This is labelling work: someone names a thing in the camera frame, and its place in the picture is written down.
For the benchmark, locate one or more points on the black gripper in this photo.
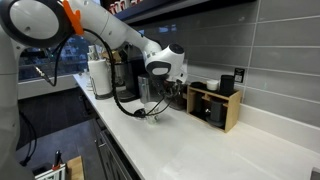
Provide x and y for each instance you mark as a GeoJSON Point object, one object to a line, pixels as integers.
{"type": "Point", "coordinates": [170, 89]}

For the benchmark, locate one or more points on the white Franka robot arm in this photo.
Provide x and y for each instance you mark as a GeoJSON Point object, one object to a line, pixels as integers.
{"type": "Point", "coordinates": [110, 26]}

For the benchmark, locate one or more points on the Keurig coffee machine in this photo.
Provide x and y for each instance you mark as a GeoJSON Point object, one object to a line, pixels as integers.
{"type": "Point", "coordinates": [121, 75]}

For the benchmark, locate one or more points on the black coffee press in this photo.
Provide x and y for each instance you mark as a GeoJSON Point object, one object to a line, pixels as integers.
{"type": "Point", "coordinates": [216, 111]}

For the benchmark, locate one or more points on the wooden coffee organizer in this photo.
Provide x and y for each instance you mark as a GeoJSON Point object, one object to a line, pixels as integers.
{"type": "Point", "coordinates": [233, 113]}

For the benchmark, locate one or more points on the black round cap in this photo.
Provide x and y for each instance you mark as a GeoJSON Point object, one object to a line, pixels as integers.
{"type": "Point", "coordinates": [197, 84]}

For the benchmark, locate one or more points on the black cylinder container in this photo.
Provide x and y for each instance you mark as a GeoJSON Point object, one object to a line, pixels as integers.
{"type": "Point", "coordinates": [227, 85]}

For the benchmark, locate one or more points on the black paper towel holder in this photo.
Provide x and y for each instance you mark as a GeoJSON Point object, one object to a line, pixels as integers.
{"type": "Point", "coordinates": [104, 96]}

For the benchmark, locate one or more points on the red white mugs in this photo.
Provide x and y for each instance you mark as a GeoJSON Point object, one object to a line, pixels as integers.
{"type": "Point", "coordinates": [117, 6]}

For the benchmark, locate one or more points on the window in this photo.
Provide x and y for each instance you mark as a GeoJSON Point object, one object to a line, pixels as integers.
{"type": "Point", "coordinates": [73, 53]}

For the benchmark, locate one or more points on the wooden block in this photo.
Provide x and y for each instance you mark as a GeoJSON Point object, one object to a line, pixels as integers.
{"type": "Point", "coordinates": [76, 168]}

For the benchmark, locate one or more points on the small black wall sign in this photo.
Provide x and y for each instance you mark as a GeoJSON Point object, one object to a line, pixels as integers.
{"type": "Point", "coordinates": [239, 75]}

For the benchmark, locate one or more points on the black wall shelf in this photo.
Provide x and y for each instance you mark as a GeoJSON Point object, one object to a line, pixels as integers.
{"type": "Point", "coordinates": [160, 8]}

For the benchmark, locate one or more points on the white frame rack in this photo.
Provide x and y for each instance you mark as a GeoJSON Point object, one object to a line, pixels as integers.
{"type": "Point", "coordinates": [53, 174]}

